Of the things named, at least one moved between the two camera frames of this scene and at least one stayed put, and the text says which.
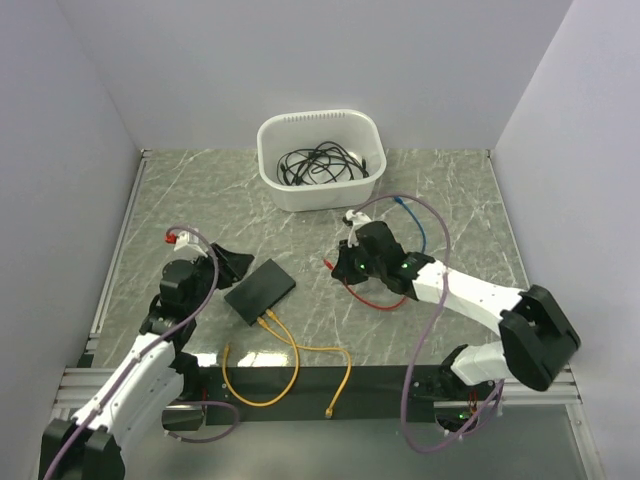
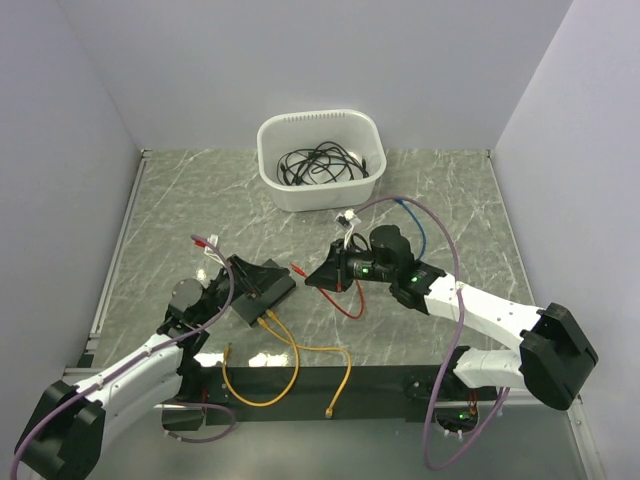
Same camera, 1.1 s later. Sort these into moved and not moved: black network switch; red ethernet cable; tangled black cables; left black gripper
Moved: red ethernet cable; left black gripper
Not moved: tangled black cables; black network switch
